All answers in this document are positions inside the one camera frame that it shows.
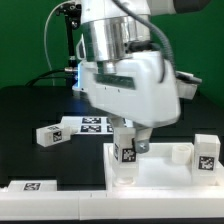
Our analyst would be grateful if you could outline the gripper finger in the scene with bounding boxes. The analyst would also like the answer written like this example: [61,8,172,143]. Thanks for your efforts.
[133,123,153,154]
[109,117,125,132]

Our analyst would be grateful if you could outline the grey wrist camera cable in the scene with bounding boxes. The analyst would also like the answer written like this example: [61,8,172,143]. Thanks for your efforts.
[111,0,176,84]

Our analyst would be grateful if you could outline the white camera cable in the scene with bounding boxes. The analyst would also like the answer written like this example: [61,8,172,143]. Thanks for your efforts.
[43,0,76,87]

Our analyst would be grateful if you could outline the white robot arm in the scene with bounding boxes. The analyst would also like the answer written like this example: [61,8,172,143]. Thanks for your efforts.
[80,0,211,153]

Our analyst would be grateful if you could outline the white square tabletop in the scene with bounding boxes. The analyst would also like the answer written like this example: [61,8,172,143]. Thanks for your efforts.
[104,143,224,189]

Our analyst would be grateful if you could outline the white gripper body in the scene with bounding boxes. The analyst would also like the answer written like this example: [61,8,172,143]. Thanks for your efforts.
[79,51,180,128]

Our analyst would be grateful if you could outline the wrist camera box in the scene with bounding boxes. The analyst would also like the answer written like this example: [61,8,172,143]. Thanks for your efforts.
[176,71,202,100]

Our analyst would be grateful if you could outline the black camera stand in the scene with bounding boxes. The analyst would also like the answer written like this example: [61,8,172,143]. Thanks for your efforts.
[56,1,82,83]

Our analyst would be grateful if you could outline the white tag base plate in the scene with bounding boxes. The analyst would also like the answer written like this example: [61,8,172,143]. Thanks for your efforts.
[60,115,134,136]

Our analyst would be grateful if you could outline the white obstacle fence front bar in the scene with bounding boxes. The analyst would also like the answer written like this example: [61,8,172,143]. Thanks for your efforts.
[0,190,224,221]

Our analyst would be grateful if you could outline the black cables on table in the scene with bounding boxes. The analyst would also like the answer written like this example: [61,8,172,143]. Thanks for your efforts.
[25,69,79,88]

